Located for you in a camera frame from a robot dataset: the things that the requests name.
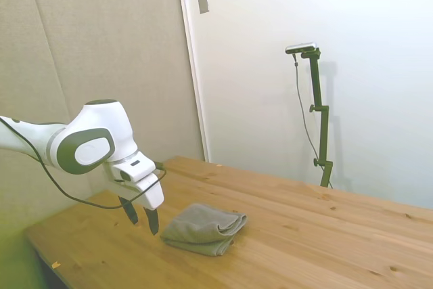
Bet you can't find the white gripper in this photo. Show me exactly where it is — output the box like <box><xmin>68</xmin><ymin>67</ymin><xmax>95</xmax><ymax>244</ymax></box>
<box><xmin>103</xmin><ymin>162</ymin><xmax>165</xmax><ymax>236</ymax></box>

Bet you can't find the grey towel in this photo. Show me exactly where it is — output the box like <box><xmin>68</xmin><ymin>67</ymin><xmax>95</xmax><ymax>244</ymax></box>
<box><xmin>158</xmin><ymin>202</ymin><xmax>248</xmax><ymax>257</ymax></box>

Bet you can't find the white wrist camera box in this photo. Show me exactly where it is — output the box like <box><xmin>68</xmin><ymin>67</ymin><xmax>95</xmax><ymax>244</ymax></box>
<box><xmin>111</xmin><ymin>154</ymin><xmax>157</xmax><ymax>183</ymax></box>

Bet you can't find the white door frame trim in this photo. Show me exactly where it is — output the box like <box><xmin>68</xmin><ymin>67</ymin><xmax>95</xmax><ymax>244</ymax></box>
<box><xmin>175</xmin><ymin>0</ymin><xmax>211</xmax><ymax>163</ymax></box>

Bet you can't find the dark green camera stand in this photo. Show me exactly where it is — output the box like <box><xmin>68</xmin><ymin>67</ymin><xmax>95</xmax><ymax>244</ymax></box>
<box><xmin>300</xmin><ymin>47</ymin><xmax>334</xmax><ymax>188</ymax></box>

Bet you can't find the silver camera on stand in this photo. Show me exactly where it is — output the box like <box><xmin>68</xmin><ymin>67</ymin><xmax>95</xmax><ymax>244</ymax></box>
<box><xmin>285</xmin><ymin>41</ymin><xmax>319</xmax><ymax>55</ymax></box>

